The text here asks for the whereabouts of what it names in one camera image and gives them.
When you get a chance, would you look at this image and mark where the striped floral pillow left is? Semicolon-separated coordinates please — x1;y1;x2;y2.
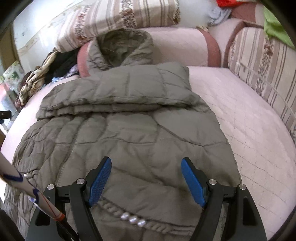
56;0;180;52

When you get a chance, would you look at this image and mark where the pink bolster cushion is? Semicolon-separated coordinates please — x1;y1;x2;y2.
77;27;221;77
204;2;264;68

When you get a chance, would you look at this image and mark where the blue plastic bag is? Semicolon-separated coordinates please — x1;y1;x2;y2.
51;64;79;83

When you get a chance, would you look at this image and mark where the pink bolster cushion right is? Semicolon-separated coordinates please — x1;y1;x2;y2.
204;2;264;68

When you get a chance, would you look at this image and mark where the striped floral pillow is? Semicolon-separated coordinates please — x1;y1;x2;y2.
56;0;180;52
228;27;295;140

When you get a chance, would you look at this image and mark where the floral gift bag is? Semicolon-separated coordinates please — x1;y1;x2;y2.
3;61;25;94

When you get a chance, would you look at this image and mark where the black clothes pile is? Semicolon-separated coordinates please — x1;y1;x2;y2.
45;48;79;84

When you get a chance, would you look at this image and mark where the red cloth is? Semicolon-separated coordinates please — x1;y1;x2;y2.
216;0;243;8

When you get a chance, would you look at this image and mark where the beige brown patterned blanket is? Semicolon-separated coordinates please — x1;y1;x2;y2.
15;48;59;109

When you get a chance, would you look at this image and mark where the olive green puffer jacket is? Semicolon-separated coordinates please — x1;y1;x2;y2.
3;28;242;241

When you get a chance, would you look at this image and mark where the striped floral pillow right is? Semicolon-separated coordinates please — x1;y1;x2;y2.
228;27;295;140

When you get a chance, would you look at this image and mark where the lime green garment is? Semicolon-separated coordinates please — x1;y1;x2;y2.
263;7;295;50

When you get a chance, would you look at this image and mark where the pink bolster cushion centre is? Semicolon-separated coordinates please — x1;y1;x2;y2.
77;27;221;77

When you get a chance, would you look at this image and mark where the grey blue cloth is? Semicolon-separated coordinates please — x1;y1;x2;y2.
207;6;232;27

